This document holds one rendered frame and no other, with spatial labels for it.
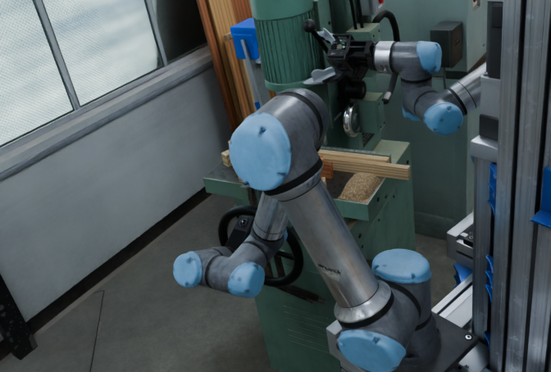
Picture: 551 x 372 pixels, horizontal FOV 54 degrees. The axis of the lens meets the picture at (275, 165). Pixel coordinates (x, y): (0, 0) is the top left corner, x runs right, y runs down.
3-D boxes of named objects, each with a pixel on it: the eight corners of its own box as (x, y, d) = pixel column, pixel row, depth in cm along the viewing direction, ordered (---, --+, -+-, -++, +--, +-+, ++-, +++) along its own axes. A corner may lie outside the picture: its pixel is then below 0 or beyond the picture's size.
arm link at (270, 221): (302, 59, 105) (252, 227, 136) (274, 81, 97) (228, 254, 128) (355, 85, 102) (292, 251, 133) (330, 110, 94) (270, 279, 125)
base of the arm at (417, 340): (455, 337, 120) (454, 304, 115) (412, 379, 112) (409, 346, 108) (400, 306, 131) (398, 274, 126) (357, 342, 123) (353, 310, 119)
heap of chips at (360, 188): (337, 198, 161) (336, 188, 160) (355, 174, 172) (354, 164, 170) (366, 202, 157) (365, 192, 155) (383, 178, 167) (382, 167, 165)
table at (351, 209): (188, 207, 182) (184, 192, 179) (238, 163, 204) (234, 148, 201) (357, 241, 152) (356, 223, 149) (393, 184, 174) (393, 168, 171)
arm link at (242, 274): (270, 247, 120) (229, 238, 125) (243, 279, 112) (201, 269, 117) (276, 274, 123) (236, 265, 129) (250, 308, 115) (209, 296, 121)
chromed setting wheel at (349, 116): (343, 143, 179) (339, 109, 173) (357, 127, 188) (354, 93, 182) (352, 144, 177) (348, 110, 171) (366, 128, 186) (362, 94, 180)
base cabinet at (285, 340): (268, 368, 224) (234, 228, 190) (327, 278, 266) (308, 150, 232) (371, 405, 201) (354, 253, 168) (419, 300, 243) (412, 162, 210)
